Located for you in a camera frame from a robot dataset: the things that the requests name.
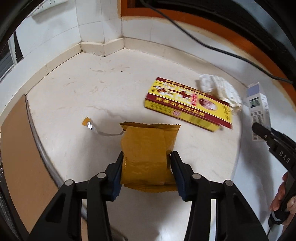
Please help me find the white wall power strip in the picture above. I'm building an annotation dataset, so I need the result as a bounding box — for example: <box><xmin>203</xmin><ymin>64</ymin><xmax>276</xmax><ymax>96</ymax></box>
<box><xmin>29</xmin><ymin>0</ymin><xmax>68</xmax><ymax>16</ymax></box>

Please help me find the person's right hand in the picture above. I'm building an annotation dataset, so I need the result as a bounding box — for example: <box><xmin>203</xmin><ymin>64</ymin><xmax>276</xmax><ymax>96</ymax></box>
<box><xmin>269</xmin><ymin>172</ymin><xmax>296</xmax><ymax>227</ymax></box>

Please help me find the dark kitchen window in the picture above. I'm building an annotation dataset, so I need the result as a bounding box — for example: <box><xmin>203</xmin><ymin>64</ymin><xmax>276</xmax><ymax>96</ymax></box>
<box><xmin>0</xmin><ymin>31</ymin><xmax>23</xmax><ymax>81</ymax></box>

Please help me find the small white blue carton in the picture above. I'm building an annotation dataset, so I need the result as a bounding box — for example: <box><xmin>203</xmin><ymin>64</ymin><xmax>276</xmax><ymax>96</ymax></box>
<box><xmin>246</xmin><ymin>82</ymin><xmax>271</xmax><ymax>130</ymax></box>

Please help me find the white washing machine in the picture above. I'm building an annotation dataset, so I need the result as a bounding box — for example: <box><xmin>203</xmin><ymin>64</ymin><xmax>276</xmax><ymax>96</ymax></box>
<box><xmin>233</xmin><ymin>70</ymin><xmax>295</xmax><ymax>240</ymax></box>

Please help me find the torn orange wrapper strip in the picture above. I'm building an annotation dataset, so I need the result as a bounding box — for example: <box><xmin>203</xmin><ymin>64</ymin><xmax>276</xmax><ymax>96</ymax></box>
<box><xmin>81</xmin><ymin>116</ymin><xmax>124</xmax><ymax>137</ymax></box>

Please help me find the brown cardboard sheet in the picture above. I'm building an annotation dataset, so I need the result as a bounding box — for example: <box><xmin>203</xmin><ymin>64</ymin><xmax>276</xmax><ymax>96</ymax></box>
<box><xmin>0</xmin><ymin>94</ymin><xmax>88</xmax><ymax>241</ymax></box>

